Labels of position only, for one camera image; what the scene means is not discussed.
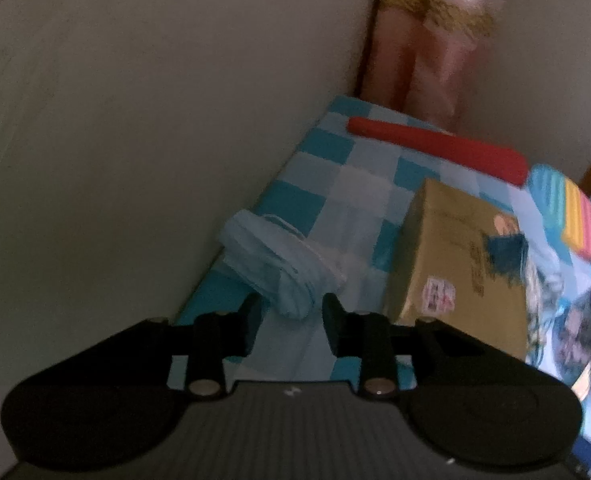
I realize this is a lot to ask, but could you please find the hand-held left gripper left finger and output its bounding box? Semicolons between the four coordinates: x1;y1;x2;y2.
90;294;262;398

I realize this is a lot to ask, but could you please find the round rainbow bubble toy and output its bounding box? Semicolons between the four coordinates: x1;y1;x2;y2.
528;162;591;263

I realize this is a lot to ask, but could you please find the blue face mask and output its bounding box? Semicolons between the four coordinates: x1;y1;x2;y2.
218;210;349;321

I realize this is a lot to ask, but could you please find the blue checkered tablecloth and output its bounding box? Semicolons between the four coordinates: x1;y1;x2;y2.
173;94;591;396

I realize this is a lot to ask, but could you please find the long red object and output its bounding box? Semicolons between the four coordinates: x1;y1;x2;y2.
348;116;529;186

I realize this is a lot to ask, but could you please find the yellow-brown carton box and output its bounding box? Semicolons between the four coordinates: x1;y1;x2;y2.
383;177;531;363

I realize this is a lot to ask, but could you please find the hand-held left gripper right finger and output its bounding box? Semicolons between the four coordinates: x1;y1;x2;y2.
323;294;516;400

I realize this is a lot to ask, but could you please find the pink striped curtain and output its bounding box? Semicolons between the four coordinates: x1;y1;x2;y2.
358;0;513;131

